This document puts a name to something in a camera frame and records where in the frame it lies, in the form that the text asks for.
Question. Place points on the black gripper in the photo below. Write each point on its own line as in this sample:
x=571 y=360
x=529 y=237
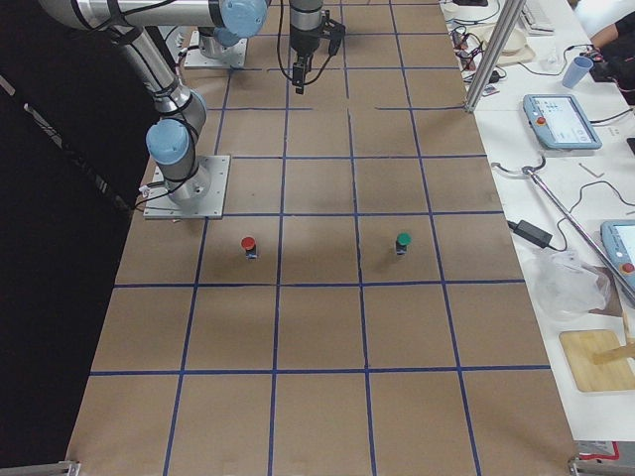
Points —
x=301 y=42

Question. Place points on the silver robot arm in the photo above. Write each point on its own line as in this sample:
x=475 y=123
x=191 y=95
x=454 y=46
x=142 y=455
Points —
x=305 y=22
x=172 y=141

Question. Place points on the red push button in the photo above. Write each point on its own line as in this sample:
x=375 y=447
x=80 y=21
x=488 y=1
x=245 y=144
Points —
x=249 y=246

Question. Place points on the green push button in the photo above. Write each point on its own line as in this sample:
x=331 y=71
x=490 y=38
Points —
x=402 y=242

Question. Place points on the beige tray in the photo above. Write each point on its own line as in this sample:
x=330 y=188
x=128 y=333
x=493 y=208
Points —
x=471 y=27

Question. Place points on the metal walking cane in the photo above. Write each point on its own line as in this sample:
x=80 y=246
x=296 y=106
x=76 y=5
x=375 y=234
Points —
x=531 y=172

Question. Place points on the left teach pendant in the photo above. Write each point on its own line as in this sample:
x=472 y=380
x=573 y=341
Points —
x=559 y=122

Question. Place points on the teach pendant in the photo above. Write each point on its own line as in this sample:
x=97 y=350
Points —
x=559 y=122
x=617 y=237

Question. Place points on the black power adapter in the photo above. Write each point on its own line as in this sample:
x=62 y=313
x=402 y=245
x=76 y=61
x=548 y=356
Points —
x=531 y=233

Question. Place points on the blue plastic cup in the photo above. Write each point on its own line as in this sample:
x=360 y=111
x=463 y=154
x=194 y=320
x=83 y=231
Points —
x=579 y=67

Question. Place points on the seated person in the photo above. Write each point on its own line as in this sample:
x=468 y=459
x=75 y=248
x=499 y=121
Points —
x=615 y=44

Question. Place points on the clear plastic bag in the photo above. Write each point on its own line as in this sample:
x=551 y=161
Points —
x=563 y=285

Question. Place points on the right teach pendant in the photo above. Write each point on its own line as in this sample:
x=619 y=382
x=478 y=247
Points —
x=617 y=237

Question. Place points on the wooden cutting board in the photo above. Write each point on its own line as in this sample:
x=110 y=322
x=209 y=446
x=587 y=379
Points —
x=598 y=361

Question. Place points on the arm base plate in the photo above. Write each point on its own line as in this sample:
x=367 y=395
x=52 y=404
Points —
x=233 y=54
x=201 y=196

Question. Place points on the aluminium frame post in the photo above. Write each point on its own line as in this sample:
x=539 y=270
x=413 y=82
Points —
x=500 y=35

